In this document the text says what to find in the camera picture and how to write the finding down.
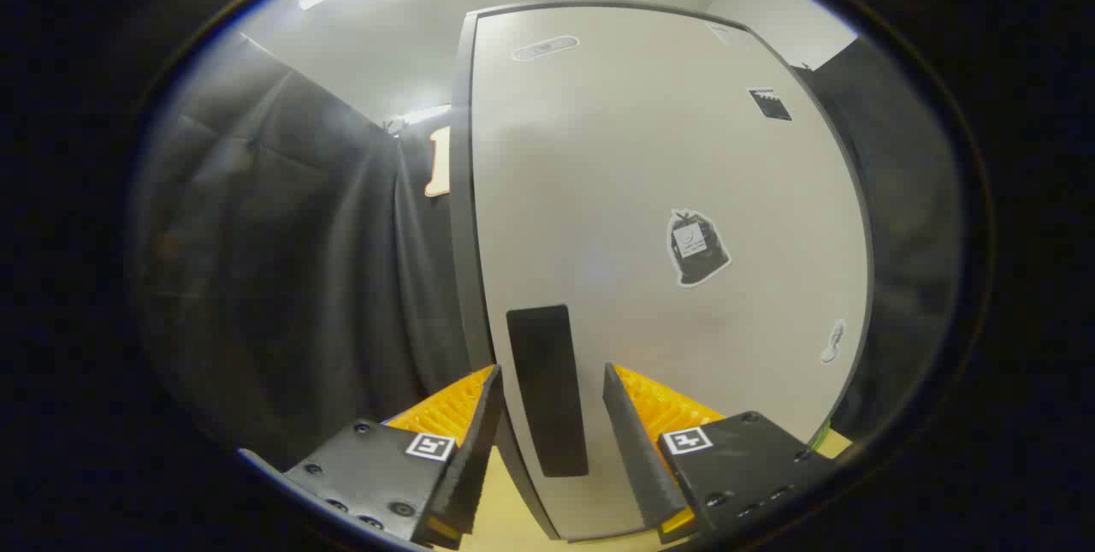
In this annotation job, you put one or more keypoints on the black backdrop cloth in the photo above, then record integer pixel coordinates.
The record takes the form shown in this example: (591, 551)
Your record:
(291, 261)

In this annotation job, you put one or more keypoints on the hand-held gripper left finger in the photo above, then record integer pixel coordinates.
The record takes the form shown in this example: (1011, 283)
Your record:
(466, 449)

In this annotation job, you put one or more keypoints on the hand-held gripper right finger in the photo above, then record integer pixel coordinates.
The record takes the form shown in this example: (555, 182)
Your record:
(637, 441)

